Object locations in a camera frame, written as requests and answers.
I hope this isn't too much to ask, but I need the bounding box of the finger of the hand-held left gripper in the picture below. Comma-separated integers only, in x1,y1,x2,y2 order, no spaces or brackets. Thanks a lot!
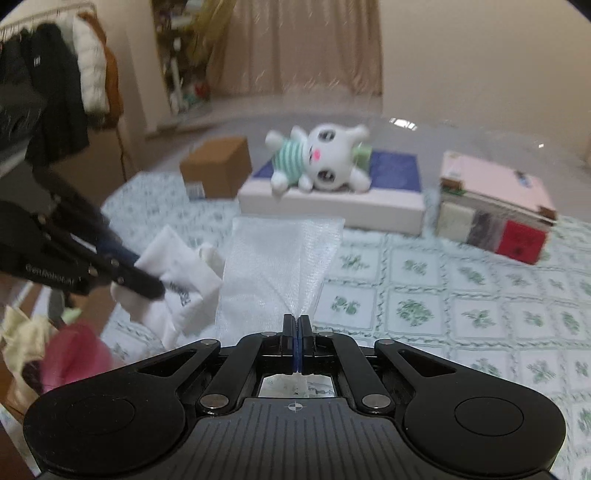
44,185,140,264
34,217,164,300

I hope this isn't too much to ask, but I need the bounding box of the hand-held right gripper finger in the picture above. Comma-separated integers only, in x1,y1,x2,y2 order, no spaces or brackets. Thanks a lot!
298,315,474,416
120,315,296,416

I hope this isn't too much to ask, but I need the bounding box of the white printed cloth pouch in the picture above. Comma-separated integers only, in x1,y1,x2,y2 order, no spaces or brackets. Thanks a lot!
111,225,225,347

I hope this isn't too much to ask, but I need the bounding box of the white mesh bag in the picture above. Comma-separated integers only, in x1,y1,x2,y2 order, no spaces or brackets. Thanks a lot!
215,216,346,347

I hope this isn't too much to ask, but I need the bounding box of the pink lidded cup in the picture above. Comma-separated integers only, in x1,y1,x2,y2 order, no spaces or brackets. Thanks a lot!
39,320,116,398

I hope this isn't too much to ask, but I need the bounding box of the metal coat rack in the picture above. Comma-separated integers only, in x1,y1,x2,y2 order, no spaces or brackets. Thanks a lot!
0,2,134,185

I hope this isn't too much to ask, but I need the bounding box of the small brown cardboard box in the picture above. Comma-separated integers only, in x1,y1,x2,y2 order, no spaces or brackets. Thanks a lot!
179,137,252,200

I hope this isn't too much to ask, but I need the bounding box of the floral printed sheet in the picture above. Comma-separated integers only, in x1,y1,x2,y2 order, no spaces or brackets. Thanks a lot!
0,173,591,462

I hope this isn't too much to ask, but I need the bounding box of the white flat box blue top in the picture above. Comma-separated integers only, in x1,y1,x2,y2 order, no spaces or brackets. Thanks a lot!
237,150,428,235

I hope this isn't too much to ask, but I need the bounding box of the white puffer jacket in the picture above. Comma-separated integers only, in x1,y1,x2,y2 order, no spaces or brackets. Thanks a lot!
71,16,109,114

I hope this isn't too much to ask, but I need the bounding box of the white rabbit plush toy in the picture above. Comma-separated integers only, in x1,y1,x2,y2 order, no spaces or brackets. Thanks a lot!
265,122,372,195

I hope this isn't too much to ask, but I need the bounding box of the cream floral book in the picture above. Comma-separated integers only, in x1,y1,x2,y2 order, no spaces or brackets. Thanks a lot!
436,200,476,241

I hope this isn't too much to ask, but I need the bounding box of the cluttered shelf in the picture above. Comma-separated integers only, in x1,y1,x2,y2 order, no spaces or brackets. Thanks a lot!
151,0,222,118

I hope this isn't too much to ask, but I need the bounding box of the thin white book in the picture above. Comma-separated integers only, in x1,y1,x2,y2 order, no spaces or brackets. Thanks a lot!
438,178,555,228

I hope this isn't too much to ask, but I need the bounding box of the stack of books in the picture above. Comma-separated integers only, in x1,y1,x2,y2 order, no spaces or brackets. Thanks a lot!
438,150,558,224

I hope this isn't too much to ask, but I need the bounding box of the beige curtain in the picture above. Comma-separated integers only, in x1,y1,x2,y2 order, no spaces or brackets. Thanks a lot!
203,0,384,100

